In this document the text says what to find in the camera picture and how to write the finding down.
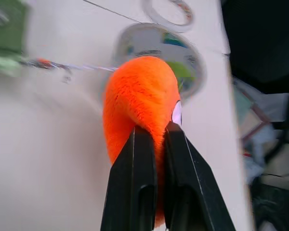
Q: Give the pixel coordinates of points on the round printed plate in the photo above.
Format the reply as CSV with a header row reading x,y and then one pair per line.
x,y
159,45

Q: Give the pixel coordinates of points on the orange plush toy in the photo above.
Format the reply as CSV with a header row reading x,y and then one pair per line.
x,y
137,96

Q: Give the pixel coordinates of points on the small orange-tipped tool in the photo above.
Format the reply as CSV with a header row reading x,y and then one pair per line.
x,y
47,63

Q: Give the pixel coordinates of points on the black office chair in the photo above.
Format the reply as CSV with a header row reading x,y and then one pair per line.
x,y
265,43

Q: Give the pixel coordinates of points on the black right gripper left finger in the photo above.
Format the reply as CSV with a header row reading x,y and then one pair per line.
x,y
127,183

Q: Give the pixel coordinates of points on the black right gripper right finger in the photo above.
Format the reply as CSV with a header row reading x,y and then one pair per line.
x,y
195,190

